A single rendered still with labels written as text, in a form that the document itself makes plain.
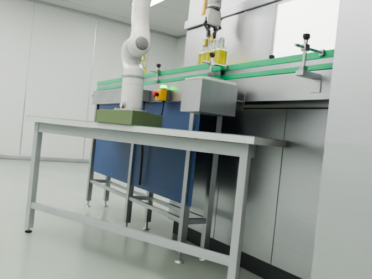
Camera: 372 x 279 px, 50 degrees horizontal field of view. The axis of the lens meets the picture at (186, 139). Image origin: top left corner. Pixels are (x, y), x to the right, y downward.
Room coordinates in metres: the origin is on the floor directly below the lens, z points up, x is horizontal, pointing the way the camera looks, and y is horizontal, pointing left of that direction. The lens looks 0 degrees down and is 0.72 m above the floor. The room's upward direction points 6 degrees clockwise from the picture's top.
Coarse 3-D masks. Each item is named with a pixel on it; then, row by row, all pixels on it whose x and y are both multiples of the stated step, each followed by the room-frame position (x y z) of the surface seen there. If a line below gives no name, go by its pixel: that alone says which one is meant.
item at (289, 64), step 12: (264, 60) 1.97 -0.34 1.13; (276, 60) 1.90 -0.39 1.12; (288, 60) 1.84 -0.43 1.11; (300, 60) 1.78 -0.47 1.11; (312, 60) 1.73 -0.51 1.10; (324, 60) 1.67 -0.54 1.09; (228, 72) 2.21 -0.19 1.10; (240, 72) 2.12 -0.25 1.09; (252, 72) 2.04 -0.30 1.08; (264, 72) 1.97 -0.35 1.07; (276, 72) 1.90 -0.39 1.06; (288, 72) 1.83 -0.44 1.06
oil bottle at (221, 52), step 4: (216, 48) 2.34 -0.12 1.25; (220, 48) 2.31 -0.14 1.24; (224, 48) 2.32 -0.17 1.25; (216, 52) 2.33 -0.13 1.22; (220, 52) 2.31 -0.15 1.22; (224, 52) 2.32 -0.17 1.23; (216, 56) 2.33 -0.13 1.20; (220, 56) 2.31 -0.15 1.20; (224, 56) 2.32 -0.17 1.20; (216, 60) 2.32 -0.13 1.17; (220, 60) 2.31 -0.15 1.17; (224, 60) 2.33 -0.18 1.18; (224, 64) 2.33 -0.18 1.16
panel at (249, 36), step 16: (288, 0) 2.09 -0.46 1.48; (240, 16) 2.41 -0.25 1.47; (256, 16) 2.29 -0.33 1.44; (272, 16) 2.18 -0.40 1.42; (224, 32) 2.54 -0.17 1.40; (240, 32) 2.40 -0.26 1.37; (256, 32) 2.28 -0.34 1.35; (272, 32) 2.17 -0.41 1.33; (240, 48) 2.39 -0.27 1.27; (256, 48) 2.27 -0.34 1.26; (272, 48) 2.16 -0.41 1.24
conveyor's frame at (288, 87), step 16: (240, 80) 2.08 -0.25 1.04; (256, 80) 1.98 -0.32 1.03; (272, 80) 1.89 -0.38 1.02; (288, 80) 1.80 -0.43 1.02; (304, 80) 1.72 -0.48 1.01; (96, 96) 3.59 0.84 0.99; (112, 96) 3.28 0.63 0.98; (176, 96) 2.43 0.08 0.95; (256, 96) 1.97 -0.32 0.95; (272, 96) 1.88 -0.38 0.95; (288, 96) 1.79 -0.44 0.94; (304, 96) 1.72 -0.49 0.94; (320, 96) 1.65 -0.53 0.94; (192, 128) 2.26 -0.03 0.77
